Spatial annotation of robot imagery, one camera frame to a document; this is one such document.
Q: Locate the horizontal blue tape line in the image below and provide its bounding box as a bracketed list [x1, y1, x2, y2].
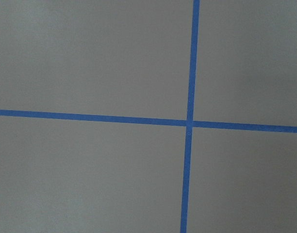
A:
[0, 109, 297, 133]

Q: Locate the vertical blue tape line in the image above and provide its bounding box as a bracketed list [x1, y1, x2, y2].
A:
[180, 0, 200, 233]

